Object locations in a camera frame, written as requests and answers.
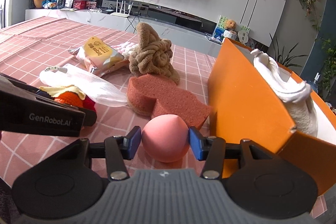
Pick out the hanging green vine plant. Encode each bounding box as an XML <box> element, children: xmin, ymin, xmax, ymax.
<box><xmin>299</xmin><ymin>0</ymin><xmax>335</xmax><ymax>99</ymax></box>

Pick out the white wifi router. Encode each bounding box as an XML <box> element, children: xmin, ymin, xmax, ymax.
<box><xmin>112</xmin><ymin>0</ymin><xmax>133</xmax><ymax>18</ymax></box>

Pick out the white tv console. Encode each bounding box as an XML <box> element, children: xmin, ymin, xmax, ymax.
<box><xmin>25</xmin><ymin>9</ymin><xmax>221</xmax><ymax>57</ymax></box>

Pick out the yellow snack packet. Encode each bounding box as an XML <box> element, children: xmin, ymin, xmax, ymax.
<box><xmin>68</xmin><ymin>36</ymin><xmax>129</xmax><ymax>77</ymax></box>

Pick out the pink foam ball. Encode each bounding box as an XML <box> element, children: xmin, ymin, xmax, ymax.
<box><xmin>141</xmin><ymin>114</ymin><xmax>189</xmax><ymax>163</ymax></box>

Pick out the orange cardboard box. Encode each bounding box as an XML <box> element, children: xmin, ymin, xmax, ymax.
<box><xmin>207</xmin><ymin>39</ymin><xmax>335</xmax><ymax>194</ymax></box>

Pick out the tan knotted plush cushion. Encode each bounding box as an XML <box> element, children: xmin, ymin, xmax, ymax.
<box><xmin>129</xmin><ymin>22</ymin><xmax>180</xmax><ymax>84</ymax></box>

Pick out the orange red crochet toy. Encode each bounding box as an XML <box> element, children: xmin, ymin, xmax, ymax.
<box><xmin>39</xmin><ymin>85</ymin><xmax>96</xmax><ymax>112</ymax></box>

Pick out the teddy bear figure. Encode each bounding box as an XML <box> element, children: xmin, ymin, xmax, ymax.
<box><xmin>223</xmin><ymin>19</ymin><xmax>237</xmax><ymax>40</ymax></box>

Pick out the white towel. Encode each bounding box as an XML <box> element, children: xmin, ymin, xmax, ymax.
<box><xmin>251</xmin><ymin>49</ymin><xmax>318</xmax><ymax>137</ymax></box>

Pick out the green potted floor plant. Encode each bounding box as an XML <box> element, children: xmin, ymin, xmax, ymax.
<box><xmin>268</xmin><ymin>34</ymin><xmax>307</xmax><ymax>68</ymax></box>

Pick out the blue water jug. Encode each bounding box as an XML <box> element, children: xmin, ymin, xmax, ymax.
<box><xmin>307</xmin><ymin>72</ymin><xmax>321</xmax><ymax>93</ymax></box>

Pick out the clear plastic bag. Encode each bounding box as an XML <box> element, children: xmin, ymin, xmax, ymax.
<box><xmin>39</xmin><ymin>64</ymin><xmax>127</xmax><ymax>107</ymax></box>

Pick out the pink sponge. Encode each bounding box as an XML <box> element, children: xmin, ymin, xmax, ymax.
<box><xmin>126</xmin><ymin>74</ymin><xmax>211</xmax><ymax>129</ymax></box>

